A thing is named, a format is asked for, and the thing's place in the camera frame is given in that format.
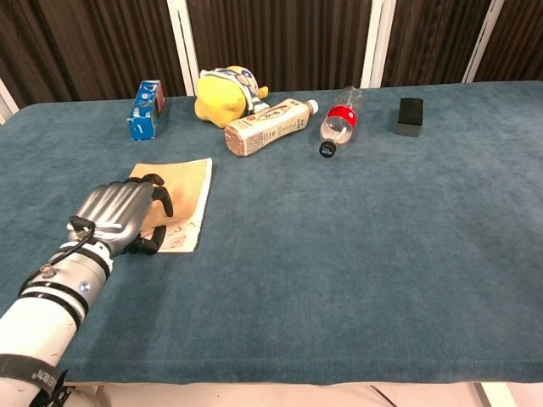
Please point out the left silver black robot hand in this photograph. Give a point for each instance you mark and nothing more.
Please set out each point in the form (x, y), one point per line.
(111, 210)

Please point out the spiral notebook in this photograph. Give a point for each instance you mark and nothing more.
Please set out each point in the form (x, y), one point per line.
(186, 199)

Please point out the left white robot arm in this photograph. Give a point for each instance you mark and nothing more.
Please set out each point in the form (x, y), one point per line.
(46, 309)

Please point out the blue cookie box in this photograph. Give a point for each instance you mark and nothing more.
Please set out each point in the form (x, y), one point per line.
(146, 110)

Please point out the yellow plush toy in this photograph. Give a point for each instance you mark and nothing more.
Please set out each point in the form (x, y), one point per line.
(227, 95)

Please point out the beige milk tea bottle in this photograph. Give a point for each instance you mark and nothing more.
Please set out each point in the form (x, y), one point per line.
(267, 127)

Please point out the blue table cloth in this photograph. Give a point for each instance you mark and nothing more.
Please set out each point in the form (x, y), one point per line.
(322, 254)

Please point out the clear bottle with red label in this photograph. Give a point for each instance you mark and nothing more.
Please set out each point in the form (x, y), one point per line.
(339, 120)

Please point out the black rectangular box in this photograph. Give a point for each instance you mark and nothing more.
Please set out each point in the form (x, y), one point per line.
(410, 116)

